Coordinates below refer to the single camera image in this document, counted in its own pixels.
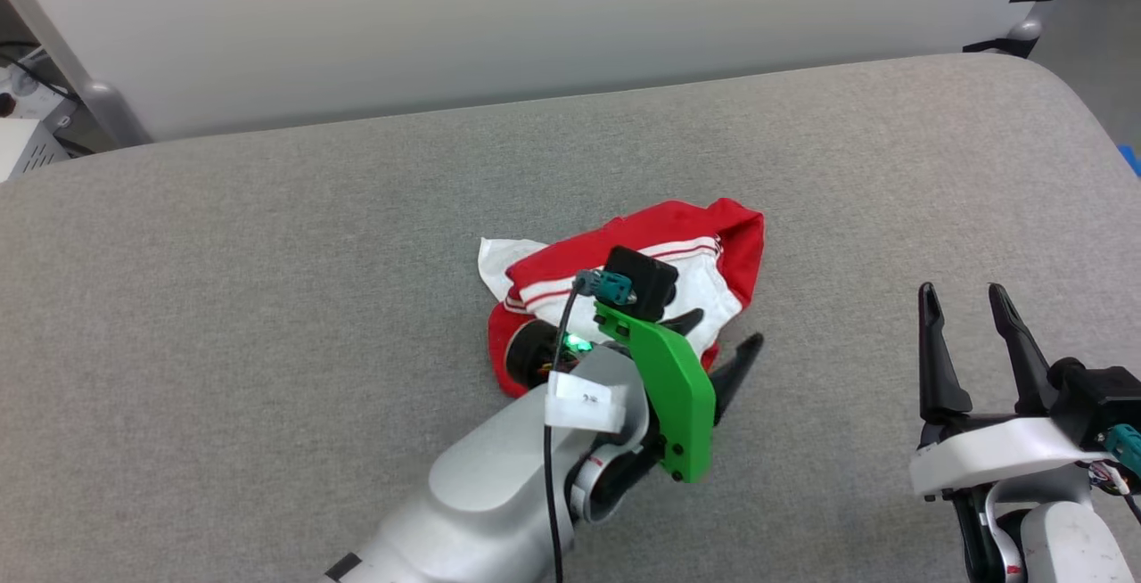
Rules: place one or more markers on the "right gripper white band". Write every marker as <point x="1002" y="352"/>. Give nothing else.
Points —
<point x="998" y="456"/>

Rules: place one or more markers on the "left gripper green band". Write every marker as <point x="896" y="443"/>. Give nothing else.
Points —
<point x="682" y="405"/>

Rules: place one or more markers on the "red and white garment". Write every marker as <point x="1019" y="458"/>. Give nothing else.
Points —
<point x="664" y="222"/>

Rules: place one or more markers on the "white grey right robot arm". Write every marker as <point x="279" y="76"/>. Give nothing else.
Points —
<point x="1061" y="538"/>

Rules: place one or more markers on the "blue object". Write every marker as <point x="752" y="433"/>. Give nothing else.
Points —
<point x="1132" y="160"/>

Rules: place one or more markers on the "white partition panel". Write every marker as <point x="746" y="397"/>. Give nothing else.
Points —
<point x="535" y="21"/>

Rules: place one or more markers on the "grey fabric sofa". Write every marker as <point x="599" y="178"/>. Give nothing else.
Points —
<point x="267" y="298"/>

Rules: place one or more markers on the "white metal box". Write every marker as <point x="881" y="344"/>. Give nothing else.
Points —
<point x="27" y="151"/>

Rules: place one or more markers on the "white power strip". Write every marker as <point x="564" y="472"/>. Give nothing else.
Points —
<point x="31" y="94"/>

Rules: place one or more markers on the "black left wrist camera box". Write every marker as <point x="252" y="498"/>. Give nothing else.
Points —
<point x="644" y="280"/>

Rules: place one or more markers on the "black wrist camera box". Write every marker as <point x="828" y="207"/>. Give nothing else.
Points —
<point x="1101" y="400"/>
<point x="644" y="280"/>

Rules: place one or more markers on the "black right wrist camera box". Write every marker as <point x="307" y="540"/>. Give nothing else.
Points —
<point x="1101" y="400"/>

